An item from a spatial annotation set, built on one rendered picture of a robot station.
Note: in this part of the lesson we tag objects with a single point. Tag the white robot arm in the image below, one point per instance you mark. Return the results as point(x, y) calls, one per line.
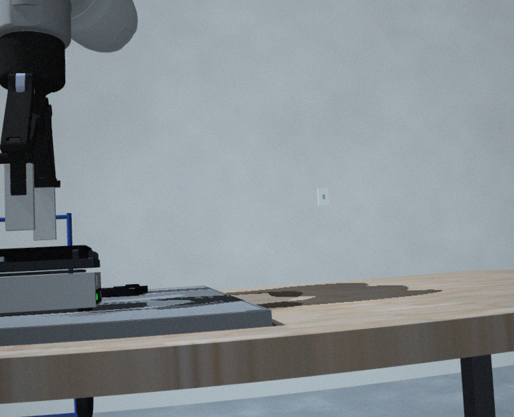
point(99, 25)

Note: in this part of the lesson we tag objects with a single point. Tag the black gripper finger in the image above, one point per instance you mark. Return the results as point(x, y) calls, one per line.
point(45, 183)
point(17, 146)

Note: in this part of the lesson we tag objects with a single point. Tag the black well plate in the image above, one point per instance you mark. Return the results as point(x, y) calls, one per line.
point(43, 253)

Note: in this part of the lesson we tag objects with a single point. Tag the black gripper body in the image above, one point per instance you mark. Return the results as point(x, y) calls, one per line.
point(33, 52)

